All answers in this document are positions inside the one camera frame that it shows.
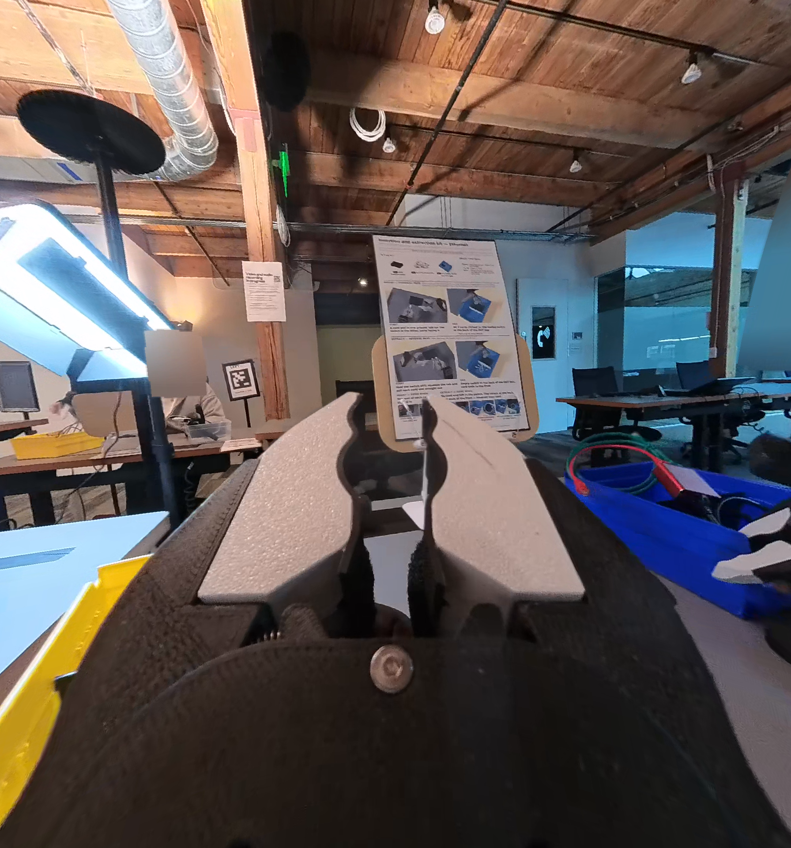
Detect silver ventilation duct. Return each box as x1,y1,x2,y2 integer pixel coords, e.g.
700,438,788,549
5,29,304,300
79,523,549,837
106,0,219,182

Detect black light stand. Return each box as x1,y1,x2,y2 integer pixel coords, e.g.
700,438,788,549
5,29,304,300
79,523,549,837
129,376,179,531

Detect coiled white cable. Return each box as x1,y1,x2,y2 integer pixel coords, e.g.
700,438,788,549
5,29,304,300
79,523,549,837
348,106,388,143

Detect black and white marker sign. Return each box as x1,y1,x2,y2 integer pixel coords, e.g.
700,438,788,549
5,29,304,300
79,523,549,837
221,360,262,428

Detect red cable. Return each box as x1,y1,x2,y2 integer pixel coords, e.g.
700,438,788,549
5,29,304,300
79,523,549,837
566,444,664,496

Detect yellow tray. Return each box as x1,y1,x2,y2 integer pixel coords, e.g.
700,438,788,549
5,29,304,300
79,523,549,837
9,431,106,461

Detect long wooden desk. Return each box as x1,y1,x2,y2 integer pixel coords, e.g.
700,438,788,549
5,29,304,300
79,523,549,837
556,376,791,468

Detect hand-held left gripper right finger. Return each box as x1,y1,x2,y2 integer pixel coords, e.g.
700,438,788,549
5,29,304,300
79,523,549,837
407,396,585,635

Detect led light panel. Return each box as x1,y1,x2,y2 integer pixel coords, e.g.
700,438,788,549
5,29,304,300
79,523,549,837
0,199,177,384

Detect white paper notice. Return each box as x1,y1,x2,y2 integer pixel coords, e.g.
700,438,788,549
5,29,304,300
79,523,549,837
241,260,288,324

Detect small black monitor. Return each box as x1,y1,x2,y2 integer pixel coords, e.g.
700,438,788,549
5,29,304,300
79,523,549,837
0,361,41,421

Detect blue plastic bin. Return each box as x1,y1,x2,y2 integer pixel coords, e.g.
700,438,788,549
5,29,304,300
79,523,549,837
563,460,791,621

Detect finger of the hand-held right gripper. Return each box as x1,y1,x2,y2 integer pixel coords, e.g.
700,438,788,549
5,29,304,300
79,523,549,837
740,509,791,539
711,540,791,585

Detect cardboard backing board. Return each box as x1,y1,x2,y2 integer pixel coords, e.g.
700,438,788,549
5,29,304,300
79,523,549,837
371,334,537,455

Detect yellow plastic bin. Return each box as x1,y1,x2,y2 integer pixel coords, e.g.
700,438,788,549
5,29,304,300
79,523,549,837
0,555,153,848

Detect white door with phone sign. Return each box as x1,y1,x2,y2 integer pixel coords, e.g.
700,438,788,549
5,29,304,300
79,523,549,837
516,277,570,363

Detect instruction poster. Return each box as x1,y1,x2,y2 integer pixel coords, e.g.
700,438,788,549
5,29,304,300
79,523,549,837
372,235,533,435

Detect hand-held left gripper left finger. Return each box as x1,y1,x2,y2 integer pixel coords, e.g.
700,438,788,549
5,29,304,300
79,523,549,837
198,392,378,635

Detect red and green cables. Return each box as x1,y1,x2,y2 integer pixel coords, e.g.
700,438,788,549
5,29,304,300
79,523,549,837
569,431,664,494

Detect black round speaker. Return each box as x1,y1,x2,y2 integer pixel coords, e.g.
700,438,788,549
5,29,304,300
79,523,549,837
262,31,312,113

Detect black round disc on pole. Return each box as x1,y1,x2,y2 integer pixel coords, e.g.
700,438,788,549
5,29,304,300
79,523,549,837
16,89,166,286

